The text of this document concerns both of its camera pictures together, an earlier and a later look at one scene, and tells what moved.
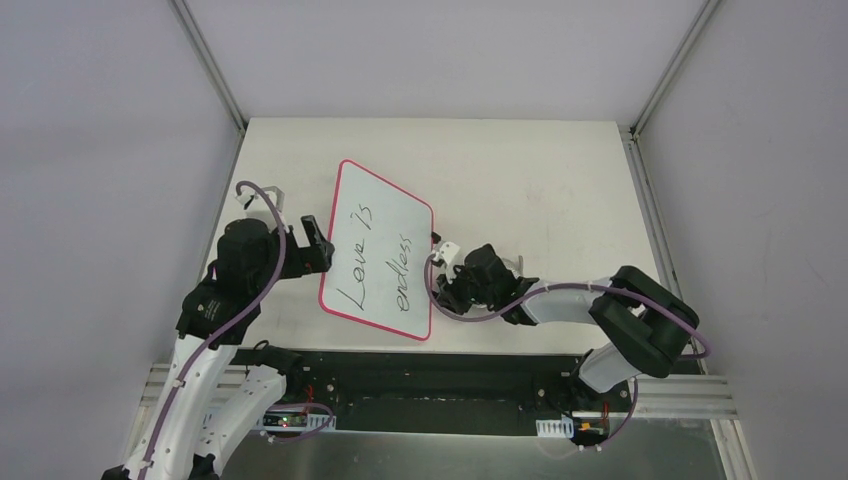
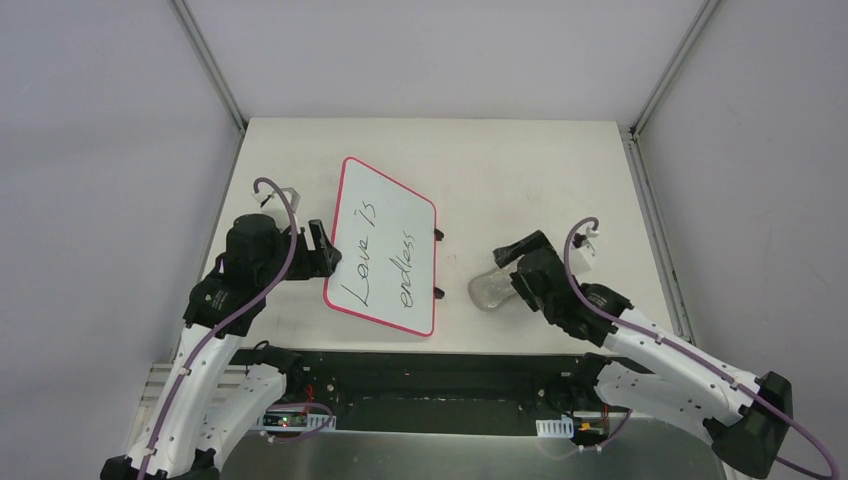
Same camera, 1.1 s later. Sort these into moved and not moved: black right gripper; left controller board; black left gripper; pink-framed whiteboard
Moved: black right gripper
Not moved: pink-framed whiteboard; left controller board; black left gripper
